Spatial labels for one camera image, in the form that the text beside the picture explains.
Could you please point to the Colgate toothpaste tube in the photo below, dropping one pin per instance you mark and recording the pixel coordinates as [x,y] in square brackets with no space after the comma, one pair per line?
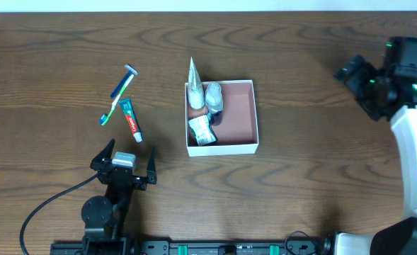
[127,108]

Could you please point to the green white sachet packet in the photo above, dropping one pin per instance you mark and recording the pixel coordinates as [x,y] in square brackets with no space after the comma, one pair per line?
[202,131]

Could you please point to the white cream tube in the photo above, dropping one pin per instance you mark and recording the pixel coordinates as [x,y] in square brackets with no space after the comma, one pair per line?
[195,90]

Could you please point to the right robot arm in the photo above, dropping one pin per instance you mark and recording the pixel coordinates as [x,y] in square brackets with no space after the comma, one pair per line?
[400,238]

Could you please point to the blue disposable razor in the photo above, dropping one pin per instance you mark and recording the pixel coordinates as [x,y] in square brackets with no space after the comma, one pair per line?
[131,73]

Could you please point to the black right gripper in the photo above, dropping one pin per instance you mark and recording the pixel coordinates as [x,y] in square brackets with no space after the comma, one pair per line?
[352,75]

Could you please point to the clear bottle blue liquid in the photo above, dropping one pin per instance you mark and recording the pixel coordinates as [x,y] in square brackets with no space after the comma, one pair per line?
[214,103]

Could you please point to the white box pink interior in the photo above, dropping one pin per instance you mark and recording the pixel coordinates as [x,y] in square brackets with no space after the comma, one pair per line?
[237,133]

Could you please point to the green white toothbrush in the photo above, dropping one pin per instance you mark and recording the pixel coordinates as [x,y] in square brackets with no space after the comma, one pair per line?
[105,117]

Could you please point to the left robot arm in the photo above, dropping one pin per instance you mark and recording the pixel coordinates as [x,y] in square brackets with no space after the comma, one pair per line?
[104,215]

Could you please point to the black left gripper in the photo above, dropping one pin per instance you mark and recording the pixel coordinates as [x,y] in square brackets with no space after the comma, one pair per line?
[124,175]

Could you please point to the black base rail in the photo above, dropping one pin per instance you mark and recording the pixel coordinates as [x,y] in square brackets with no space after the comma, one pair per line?
[293,244]

